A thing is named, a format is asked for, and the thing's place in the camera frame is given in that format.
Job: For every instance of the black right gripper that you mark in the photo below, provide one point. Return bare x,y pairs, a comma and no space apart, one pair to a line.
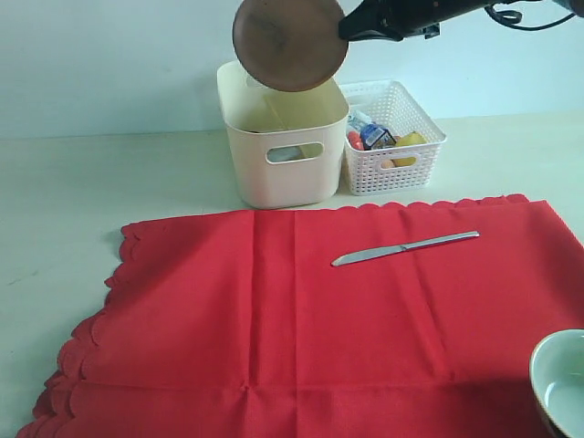
396,20

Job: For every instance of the brown wooden plate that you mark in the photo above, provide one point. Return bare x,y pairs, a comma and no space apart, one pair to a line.
289,46

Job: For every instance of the yellow lemon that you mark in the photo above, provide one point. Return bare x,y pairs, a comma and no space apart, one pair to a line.
413,138

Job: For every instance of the red sausage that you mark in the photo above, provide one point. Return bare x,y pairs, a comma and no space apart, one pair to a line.
355,140

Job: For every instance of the stainless steel cup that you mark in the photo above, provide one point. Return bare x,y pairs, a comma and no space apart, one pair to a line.
283,154

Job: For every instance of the silver table knife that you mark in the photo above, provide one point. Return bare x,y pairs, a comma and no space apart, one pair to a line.
381,251

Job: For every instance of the red scalloped cloth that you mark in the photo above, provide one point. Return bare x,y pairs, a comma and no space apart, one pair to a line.
237,325

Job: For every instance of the pale green ceramic bowl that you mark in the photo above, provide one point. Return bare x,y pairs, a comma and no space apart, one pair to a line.
556,377

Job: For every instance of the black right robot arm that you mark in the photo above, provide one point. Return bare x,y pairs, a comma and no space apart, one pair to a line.
505,15

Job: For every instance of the white perforated plastic basket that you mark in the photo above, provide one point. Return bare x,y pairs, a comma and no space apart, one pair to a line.
389,103

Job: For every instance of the cream plastic storage bin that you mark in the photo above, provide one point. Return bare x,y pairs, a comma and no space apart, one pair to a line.
318,115

